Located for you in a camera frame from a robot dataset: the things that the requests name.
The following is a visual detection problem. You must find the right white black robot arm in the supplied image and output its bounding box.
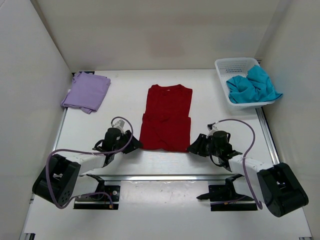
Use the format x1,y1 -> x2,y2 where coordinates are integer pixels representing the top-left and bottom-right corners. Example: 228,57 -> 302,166
187,130 -> 309,218

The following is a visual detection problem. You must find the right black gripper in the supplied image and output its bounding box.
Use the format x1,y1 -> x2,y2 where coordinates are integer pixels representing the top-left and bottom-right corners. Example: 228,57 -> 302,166
187,134 -> 221,158

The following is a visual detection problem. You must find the red t-shirt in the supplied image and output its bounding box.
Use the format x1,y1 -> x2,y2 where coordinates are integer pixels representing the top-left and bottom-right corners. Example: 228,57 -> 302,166
139,84 -> 193,153

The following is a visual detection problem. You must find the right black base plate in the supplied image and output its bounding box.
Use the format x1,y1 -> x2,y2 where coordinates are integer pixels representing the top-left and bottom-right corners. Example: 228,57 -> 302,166
208,185 -> 258,212

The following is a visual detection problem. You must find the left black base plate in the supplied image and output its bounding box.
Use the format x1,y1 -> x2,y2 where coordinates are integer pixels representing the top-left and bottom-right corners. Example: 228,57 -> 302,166
73,181 -> 121,211

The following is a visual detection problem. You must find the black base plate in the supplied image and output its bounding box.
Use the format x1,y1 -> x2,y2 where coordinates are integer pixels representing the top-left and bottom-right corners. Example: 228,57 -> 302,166
73,181 -> 121,211
208,185 -> 258,212

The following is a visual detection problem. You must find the purple t-shirt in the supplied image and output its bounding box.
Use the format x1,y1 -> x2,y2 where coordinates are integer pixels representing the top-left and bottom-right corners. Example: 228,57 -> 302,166
60,72 -> 111,114

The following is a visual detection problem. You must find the teal t-shirt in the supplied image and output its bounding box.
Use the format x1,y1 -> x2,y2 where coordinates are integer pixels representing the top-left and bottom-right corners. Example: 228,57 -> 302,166
226,65 -> 283,104

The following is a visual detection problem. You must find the white plastic basket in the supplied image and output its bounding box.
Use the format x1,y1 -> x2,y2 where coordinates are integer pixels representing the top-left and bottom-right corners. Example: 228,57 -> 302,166
214,57 -> 275,112

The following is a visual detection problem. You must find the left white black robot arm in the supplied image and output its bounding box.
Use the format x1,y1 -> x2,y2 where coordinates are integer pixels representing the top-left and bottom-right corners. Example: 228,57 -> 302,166
32,126 -> 143,209

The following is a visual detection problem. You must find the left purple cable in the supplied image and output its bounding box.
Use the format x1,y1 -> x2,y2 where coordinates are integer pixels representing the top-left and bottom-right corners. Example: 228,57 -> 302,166
44,116 -> 134,210

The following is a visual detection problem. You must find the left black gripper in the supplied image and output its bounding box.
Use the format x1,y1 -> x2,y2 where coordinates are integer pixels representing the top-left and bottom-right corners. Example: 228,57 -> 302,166
112,129 -> 143,154

